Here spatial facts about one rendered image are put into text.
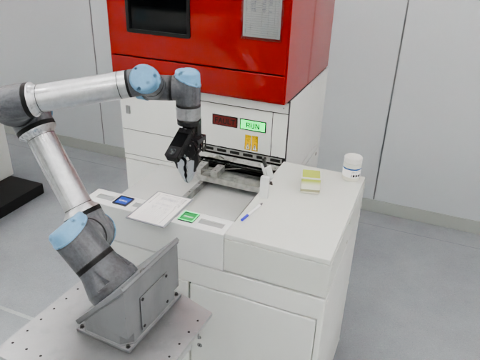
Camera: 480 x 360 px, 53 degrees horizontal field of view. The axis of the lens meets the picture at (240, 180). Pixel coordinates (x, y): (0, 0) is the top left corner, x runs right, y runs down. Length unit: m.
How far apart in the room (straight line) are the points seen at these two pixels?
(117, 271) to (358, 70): 2.47
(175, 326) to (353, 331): 1.43
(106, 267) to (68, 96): 0.46
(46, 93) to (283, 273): 0.87
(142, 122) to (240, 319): 1.06
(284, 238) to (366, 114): 2.07
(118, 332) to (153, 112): 1.19
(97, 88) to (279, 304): 0.87
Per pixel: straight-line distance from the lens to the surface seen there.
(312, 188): 1.81
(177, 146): 1.47
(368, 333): 2.71
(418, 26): 3.34
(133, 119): 2.35
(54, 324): 1.52
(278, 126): 2.03
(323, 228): 1.62
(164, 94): 1.46
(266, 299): 1.64
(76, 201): 1.50
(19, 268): 3.22
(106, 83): 1.35
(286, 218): 1.66
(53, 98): 1.39
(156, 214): 1.67
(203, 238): 1.60
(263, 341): 1.76
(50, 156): 1.52
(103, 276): 1.34
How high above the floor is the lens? 1.82
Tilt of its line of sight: 27 degrees down
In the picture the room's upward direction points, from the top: 2 degrees clockwise
